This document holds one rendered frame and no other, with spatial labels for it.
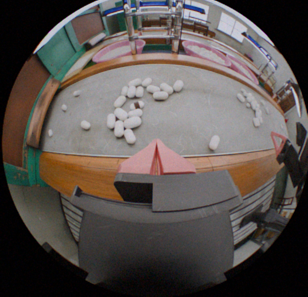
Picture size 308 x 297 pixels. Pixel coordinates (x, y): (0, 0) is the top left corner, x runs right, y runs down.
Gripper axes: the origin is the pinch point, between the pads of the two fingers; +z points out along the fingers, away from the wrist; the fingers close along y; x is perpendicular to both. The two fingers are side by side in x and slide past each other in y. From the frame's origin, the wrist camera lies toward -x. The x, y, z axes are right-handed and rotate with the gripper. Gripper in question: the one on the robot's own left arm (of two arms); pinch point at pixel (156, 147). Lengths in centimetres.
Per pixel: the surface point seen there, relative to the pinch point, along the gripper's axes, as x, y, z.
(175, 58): -15.9, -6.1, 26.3
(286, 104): -95, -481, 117
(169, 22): -45, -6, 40
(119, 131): 1.8, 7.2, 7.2
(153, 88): -5.4, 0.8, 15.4
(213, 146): 3.8, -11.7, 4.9
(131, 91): -4.8, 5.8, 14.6
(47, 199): 74, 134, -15
